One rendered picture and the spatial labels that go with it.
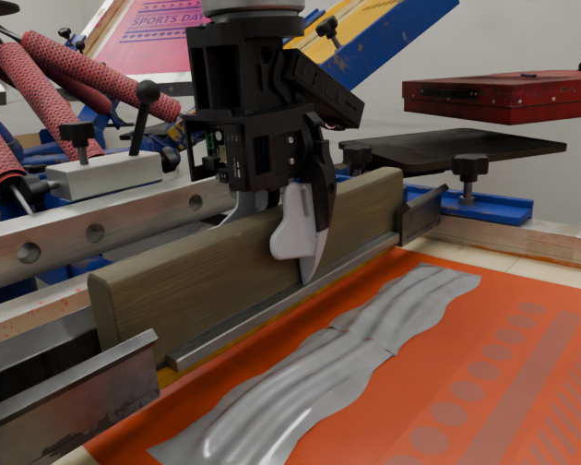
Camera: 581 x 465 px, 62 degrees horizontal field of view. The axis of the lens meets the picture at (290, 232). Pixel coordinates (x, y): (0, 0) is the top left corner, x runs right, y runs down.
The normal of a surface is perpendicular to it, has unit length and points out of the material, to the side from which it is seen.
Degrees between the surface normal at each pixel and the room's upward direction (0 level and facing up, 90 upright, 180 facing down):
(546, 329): 0
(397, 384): 0
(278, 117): 90
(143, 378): 90
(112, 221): 90
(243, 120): 91
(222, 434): 29
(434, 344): 0
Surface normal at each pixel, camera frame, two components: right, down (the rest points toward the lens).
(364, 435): -0.06, -0.94
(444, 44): -0.65, 0.29
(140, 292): 0.75, 0.18
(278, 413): 0.38, -0.71
